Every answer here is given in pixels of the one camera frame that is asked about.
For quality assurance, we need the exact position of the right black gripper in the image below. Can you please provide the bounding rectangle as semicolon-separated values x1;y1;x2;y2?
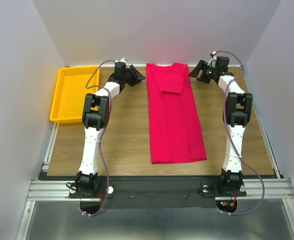
188;60;218;84

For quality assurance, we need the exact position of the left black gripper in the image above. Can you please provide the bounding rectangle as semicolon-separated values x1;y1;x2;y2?
122;64;145;86

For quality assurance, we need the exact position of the yellow plastic tray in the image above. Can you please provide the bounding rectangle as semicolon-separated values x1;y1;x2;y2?
49;65;99;124

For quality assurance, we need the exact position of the red t shirt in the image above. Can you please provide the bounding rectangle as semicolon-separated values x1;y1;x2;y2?
146;62;207;164

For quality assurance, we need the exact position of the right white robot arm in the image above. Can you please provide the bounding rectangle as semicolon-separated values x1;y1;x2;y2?
189;52;253;195

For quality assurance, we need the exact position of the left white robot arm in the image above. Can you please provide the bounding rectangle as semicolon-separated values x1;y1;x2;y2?
66;59;145;197

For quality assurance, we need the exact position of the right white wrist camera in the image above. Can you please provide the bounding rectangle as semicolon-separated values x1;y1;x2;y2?
207;51;218;68

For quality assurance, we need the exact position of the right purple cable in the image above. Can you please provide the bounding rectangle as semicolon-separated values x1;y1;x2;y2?
216;50;266;216

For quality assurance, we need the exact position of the purple cable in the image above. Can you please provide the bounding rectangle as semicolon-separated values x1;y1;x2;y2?
80;59;116;218
216;50;266;216

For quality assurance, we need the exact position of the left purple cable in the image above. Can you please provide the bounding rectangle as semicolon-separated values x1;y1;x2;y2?
80;59;116;218

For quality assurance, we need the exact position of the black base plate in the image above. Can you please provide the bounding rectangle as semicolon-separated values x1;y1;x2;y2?
66;176;246;213

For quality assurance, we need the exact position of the aluminium frame rail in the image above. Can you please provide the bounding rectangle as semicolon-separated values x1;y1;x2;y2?
15;122;74;240

